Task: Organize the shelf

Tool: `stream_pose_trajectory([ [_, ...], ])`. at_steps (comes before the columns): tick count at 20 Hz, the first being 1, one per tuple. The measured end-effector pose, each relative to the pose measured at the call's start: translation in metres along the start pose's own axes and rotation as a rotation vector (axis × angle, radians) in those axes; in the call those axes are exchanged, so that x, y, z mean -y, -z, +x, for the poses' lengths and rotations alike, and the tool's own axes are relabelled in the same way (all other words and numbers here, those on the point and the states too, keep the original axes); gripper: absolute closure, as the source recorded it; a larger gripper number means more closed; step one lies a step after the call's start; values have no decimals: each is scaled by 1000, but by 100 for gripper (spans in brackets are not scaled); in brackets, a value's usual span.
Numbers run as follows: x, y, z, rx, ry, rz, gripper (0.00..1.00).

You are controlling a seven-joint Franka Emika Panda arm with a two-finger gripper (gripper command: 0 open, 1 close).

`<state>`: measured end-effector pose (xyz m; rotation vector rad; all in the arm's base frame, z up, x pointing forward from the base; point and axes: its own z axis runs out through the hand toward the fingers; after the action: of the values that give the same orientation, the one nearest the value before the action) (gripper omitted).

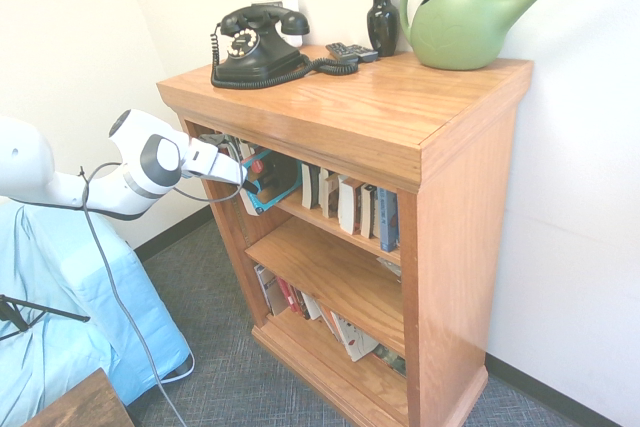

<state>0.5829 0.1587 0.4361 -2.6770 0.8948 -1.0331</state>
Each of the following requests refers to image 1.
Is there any light blue cloth cover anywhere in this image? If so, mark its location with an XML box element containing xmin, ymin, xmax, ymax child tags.
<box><xmin>0</xmin><ymin>199</ymin><xmax>195</xmax><ymax>427</ymax></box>

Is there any blue book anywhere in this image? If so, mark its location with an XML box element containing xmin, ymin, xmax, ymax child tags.
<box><xmin>377</xmin><ymin>187</ymin><xmax>400</xmax><ymax>253</ymax></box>

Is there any white and red leaning book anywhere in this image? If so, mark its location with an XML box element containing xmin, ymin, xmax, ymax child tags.
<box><xmin>253</xmin><ymin>263</ymin><xmax>291</xmax><ymax>318</ymax></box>

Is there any camouflage cover book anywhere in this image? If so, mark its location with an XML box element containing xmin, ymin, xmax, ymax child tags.
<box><xmin>372</xmin><ymin>343</ymin><xmax>408</xmax><ymax>379</ymax></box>

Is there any gray arm cable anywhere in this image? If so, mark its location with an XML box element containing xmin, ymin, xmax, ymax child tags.
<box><xmin>77</xmin><ymin>164</ymin><xmax>189</xmax><ymax>427</ymax></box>

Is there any green watering can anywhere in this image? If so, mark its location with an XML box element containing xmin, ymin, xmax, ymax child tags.
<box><xmin>398</xmin><ymin>0</ymin><xmax>609</xmax><ymax>72</ymax></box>

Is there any black rotary telephone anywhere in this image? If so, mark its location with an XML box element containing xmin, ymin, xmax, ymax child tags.
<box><xmin>209</xmin><ymin>4</ymin><xmax>360</xmax><ymax>91</ymax></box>

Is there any black Why We Sleep book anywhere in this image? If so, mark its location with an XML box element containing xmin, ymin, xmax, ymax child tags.
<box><xmin>300</xmin><ymin>161</ymin><xmax>322</xmax><ymax>211</ymax></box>

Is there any black vase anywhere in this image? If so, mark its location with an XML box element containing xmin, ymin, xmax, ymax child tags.
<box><xmin>367</xmin><ymin>0</ymin><xmax>400</xmax><ymax>58</ymax></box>

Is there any white paperback book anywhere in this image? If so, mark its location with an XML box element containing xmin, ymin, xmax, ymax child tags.
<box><xmin>234</xmin><ymin>139</ymin><xmax>259</xmax><ymax>161</ymax></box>
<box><xmin>358</xmin><ymin>182</ymin><xmax>380</xmax><ymax>240</ymax></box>
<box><xmin>337</xmin><ymin>175</ymin><xmax>365</xmax><ymax>236</ymax></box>

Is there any black camera tripod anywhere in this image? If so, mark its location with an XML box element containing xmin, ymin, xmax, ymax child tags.
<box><xmin>0</xmin><ymin>294</ymin><xmax>92</xmax><ymax>336</ymax></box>

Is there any black remote control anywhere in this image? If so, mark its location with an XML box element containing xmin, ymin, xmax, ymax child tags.
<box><xmin>344</xmin><ymin>44</ymin><xmax>380</xmax><ymax>64</ymax></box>
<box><xmin>325</xmin><ymin>41</ymin><xmax>360</xmax><ymax>61</ymax></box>

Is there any teal book with red spine label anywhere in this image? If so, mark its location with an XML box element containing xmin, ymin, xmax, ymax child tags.
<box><xmin>239</xmin><ymin>148</ymin><xmax>303</xmax><ymax>217</ymax></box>

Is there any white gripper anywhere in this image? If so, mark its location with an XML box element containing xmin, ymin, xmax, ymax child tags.
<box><xmin>180</xmin><ymin>139</ymin><xmax>261</xmax><ymax>196</ymax></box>

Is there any wooden bookshelf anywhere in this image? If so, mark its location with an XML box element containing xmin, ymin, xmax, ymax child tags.
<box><xmin>156</xmin><ymin>44</ymin><xmax>535</xmax><ymax>427</ymax></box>

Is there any white book with red marks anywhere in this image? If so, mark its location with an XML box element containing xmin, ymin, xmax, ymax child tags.
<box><xmin>327</xmin><ymin>309</ymin><xmax>380</xmax><ymax>363</ymax></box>

